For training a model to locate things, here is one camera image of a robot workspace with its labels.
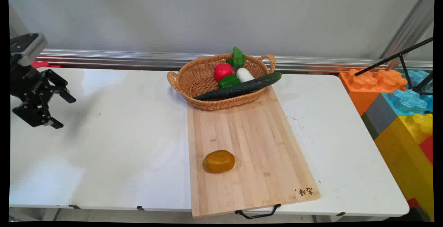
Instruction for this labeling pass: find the green toy leafy vegetable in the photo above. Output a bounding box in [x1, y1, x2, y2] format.
[225, 47, 246, 69]

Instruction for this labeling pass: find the aluminium rail along wall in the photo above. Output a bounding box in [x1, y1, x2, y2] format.
[36, 49, 433, 74]

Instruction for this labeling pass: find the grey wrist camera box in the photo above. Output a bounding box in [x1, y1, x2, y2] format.
[10, 33, 48, 67]

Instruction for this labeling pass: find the grey giant building block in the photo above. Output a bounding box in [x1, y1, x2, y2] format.
[365, 94, 398, 136]

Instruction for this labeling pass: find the wooden cutting board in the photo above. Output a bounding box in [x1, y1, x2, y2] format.
[187, 85, 321, 219]

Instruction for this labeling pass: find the red giant building block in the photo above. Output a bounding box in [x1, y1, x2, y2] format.
[419, 135, 433, 165]

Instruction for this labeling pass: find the orange giant building block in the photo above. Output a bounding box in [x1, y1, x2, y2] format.
[338, 69, 408, 117]

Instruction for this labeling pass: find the red toy tomato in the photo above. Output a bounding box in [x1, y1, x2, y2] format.
[214, 63, 233, 82]

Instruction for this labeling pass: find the green toy bell pepper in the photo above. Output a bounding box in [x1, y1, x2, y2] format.
[218, 74, 241, 89]

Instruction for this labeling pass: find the woven wicker basket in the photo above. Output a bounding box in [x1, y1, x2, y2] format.
[167, 53, 276, 111]

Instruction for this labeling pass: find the aluminium frame post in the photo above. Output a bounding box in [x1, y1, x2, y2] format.
[381, 0, 435, 70]

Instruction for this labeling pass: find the small red object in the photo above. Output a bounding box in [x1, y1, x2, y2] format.
[31, 61, 61, 69]

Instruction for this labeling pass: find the brown toy potato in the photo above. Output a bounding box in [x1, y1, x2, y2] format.
[203, 150, 236, 174]

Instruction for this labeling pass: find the white toy radish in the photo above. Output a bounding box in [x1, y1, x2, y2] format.
[236, 67, 255, 83]

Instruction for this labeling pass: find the black tripod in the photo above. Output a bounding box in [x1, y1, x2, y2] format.
[354, 37, 434, 96]

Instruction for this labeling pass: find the dark green toy cucumber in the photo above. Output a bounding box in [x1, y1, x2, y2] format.
[193, 72, 282, 101]

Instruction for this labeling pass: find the yellow giant building block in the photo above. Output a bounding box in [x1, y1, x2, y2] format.
[374, 113, 435, 221]

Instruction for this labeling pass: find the blue giant building block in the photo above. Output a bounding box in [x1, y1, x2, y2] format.
[381, 70, 433, 117]

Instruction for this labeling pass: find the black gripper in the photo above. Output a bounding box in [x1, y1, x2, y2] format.
[10, 64, 76, 129]

